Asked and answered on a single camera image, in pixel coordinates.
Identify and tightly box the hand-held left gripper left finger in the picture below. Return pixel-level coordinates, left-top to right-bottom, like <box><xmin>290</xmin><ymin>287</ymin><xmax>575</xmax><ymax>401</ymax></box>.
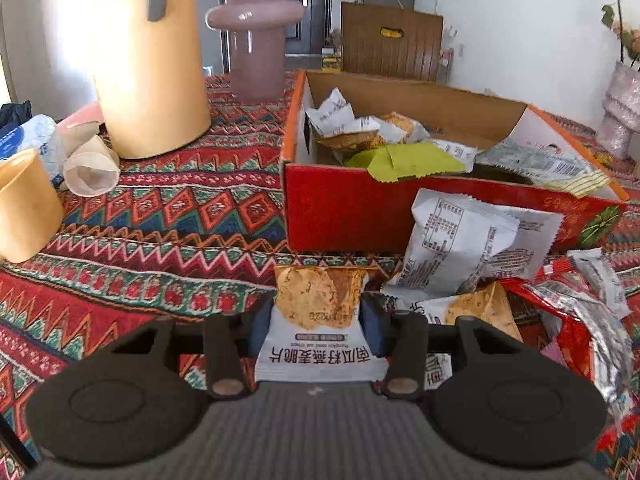
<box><xmin>112</xmin><ymin>304</ymin><xmax>277</xmax><ymax>402</ymax></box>

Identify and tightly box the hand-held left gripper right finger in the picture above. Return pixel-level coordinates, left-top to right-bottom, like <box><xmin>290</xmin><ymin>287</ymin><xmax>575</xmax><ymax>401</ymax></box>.
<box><xmin>360</xmin><ymin>292</ymin><xmax>525</xmax><ymax>402</ymax></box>

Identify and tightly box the white cracker snack packet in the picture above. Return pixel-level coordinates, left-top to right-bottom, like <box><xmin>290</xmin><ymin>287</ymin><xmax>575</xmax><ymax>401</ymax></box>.
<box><xmin>380</xmin><ymin>280</ymin><xmax>526</xmax><ymax>391</ymax></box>
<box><xmin>255</xmin><ymin>265</ymin><xmax>391</xmax><ymax>383</ymax></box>
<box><xmin>316</xmin><ymin>129</ymin><xmax>382</xmax><ymax>154</ymax></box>
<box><xmin>377</xmin><ymin>111</ymin><xmax>432</xmax><ymax>146</ymax></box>

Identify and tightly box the red cardboard box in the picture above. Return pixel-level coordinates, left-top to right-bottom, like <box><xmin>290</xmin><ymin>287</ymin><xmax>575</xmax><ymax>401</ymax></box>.
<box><xmin>280</xmin><ymin>70</ymin><xmax>631</xmax><ymax>254</ymax></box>

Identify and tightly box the green snack packet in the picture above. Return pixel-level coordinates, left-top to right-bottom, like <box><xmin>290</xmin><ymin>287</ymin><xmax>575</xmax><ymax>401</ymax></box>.
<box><xmin>345</xmin><ymin>142</ymin><xmax>466</xmax><ymax>184</ymax></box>

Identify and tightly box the long silver snack packet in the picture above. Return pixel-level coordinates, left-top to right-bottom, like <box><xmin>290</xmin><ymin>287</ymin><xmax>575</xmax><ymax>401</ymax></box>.
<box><xmin>475</xmin><ymin>142</ymin><xmax>588</xmax><ymax>182</ymax></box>

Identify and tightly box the patterned red tablecloth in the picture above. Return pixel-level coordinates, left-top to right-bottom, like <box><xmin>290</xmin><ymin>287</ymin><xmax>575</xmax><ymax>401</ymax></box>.
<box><xmin>0</xmin><ymin>72</ymin><xmax>640</xmax><ymax>480</ymax></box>

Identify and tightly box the small white snack packet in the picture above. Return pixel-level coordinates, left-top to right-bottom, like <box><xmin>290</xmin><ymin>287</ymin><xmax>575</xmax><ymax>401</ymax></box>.
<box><xmin>430</xmin><ymin>137</ymin><xmax>482</xmax><ymax>173</ymax></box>

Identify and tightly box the pile of red silver packets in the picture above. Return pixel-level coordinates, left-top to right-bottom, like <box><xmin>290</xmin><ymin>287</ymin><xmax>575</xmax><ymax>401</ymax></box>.
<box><xmin>500</xmin><ymin>247</ymin><xmax>640</xmax><ymax>411</ymax></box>

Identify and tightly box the crumpled white snack packet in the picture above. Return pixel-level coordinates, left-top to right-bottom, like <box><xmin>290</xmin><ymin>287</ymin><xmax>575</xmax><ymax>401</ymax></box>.
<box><xmin>305</xmin><ymin>87</ymin><xmax>382</xmax><ymax>139</ymax></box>

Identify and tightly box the beige paper cup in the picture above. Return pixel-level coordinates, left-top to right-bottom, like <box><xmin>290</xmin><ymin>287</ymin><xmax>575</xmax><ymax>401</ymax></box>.
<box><xmin>64</xmin><ymin>135</ymin><xmax>121</xmax><ymax>197</ymax></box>

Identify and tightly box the yellow striped snack packet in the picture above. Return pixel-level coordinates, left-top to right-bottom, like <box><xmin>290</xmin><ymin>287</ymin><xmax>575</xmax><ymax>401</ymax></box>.
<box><xmin>542</xmin><ymin>170</ymin><xmax>609</xmax><ymax>199</ymax></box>

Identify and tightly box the yellow cup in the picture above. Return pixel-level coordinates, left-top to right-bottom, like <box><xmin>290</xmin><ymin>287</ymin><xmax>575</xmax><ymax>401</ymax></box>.
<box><xmin>0</xmin><ymin>147</ymin><xmax>66</xmax><ymax>264</ymax></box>

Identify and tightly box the yellow thermos jug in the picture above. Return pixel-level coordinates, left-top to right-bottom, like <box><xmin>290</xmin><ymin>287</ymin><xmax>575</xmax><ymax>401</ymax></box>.
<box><xmin>92</xmin><ymin>0</ymin><xmax>213</xmax><ymax>161</ymax></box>

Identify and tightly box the wooden chair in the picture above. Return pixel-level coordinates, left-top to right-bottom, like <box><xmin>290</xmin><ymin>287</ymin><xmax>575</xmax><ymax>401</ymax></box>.
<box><xmin>340</xmin><ymin>1</ymin><xmax>445</xmax><ymax>83</ymax></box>

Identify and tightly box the pinkish paper cup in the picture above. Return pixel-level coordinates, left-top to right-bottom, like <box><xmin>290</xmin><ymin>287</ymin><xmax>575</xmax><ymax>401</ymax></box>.
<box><xmin>56</xmin><ymin>101</ymin><xmax>106</xmax><ymax>143</ymax></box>

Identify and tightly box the blue tissue pack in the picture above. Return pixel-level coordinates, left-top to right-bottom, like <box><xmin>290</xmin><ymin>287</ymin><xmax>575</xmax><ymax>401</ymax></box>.
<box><xmin>0</xmin><ymin>114</ymin><xmax>67</xmax><ymax>190</ymax></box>

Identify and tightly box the dark entrance door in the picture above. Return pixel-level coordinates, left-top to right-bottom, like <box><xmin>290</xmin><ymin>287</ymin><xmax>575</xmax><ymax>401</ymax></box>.
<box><xmin>282</xmin><ymin>0</ymin><xmax>335</xmax><ymax>56</ymax></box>

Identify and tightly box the black bag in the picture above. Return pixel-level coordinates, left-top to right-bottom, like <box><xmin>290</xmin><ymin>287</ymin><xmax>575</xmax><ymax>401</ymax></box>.
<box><xmin>0</xmin><ymin>101</ymin><xmax>33</xmax><ymax>131</ymax></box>

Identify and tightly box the pink textured vase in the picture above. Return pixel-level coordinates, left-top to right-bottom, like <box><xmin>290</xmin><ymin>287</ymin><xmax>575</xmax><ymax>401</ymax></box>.
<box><xmin>595</xmin><ymin>61</ymin><xmax>640</xmax><ymax>161</ymax></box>

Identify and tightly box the pink ring vase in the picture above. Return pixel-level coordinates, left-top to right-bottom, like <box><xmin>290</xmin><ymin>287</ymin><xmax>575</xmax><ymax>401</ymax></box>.
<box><xmin>205</xmin><ymin>0</ymin><xmax>306</xmax><ymax>103</ymax></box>

